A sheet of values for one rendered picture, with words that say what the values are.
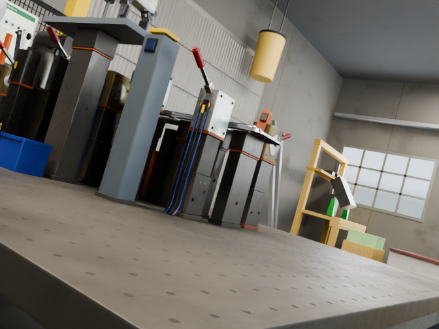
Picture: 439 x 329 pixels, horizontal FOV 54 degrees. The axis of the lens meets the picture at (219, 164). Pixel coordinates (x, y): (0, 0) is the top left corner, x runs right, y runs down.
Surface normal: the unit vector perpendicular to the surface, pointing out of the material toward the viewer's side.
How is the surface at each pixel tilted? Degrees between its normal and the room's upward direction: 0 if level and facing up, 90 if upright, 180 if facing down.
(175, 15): 90
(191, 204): 90
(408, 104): 90
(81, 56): 90
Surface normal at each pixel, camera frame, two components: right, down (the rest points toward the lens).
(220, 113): 0.82, 0.20
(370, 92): -0.57, -0.21
